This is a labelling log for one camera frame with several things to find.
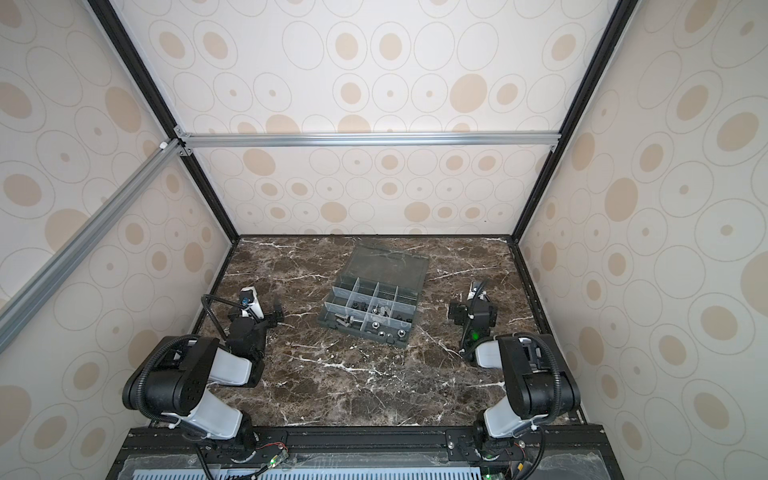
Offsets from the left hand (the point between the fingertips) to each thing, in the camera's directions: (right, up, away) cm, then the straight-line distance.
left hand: (267, 290), depth 89 cm
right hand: (+64, -3, +6) cm, 64 cm away
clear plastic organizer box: (+32, -2, +10) cm, 34 cm away
